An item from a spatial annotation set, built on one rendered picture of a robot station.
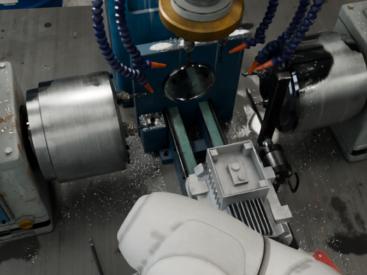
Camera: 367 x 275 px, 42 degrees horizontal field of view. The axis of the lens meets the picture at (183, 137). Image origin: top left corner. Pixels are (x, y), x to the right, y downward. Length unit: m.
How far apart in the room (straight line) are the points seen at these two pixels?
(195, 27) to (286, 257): 0.54
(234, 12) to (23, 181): 0.59
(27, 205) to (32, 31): 0.80
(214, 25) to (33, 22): 1.00
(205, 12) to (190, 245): 0.56
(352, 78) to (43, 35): 1.07
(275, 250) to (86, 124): 0.60
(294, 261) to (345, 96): 0.71
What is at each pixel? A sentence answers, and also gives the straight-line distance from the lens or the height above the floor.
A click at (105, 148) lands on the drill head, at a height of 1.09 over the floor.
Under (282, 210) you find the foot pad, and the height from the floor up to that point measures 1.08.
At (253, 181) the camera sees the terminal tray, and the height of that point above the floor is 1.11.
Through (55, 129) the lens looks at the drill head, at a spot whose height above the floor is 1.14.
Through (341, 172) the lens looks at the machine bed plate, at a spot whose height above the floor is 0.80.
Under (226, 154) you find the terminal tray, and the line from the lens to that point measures 1.04.
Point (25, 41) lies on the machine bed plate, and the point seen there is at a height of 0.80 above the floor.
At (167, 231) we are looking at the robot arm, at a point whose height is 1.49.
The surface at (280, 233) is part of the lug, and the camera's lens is 1.00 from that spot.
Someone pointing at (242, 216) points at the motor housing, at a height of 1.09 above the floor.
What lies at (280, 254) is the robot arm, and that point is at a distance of 0.59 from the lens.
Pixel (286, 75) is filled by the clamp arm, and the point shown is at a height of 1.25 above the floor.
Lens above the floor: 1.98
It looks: 55 degrees down
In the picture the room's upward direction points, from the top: 3 degrees clockwise
